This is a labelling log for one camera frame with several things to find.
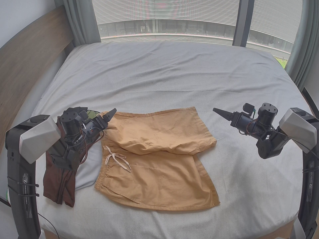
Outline brown garment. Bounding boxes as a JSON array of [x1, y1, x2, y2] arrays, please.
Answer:
[[43, 116, 105, 208]]

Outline pale grey garment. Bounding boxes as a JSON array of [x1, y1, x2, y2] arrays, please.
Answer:
[[75, 137, 104, 191]]

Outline black cable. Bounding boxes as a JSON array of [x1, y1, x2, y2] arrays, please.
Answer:
[[37, 212, 60, 239]]

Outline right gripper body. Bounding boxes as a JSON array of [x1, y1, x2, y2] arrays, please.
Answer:
[[230, 111, 251, 134]]

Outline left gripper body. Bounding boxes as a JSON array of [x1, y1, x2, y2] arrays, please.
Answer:
[[93, 115, 109, 132]]

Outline bed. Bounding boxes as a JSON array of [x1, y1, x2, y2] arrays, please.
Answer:
[[0, 5, 319, 239]]

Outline tan shorts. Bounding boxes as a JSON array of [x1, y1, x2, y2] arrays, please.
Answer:
[[94, 106, 221, 210]]

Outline grey-green curtain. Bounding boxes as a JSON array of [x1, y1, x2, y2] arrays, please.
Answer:
[[52, 0, 101, 47], [284, 0, 319, 91]]

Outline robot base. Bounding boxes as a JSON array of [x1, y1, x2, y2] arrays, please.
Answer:
[[290, 221, 306, 239]]

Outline window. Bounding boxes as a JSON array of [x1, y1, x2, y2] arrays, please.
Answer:
[[89, 0, 304, 68]]

